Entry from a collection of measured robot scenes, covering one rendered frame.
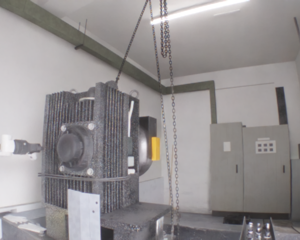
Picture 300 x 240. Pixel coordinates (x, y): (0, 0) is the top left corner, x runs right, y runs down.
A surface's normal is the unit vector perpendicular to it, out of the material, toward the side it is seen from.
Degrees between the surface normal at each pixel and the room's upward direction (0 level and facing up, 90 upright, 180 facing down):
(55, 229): 90
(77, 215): 90
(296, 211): 90
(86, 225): 90
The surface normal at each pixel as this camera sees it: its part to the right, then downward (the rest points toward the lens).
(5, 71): 0.88, -0.07
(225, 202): -0.47, -0.14
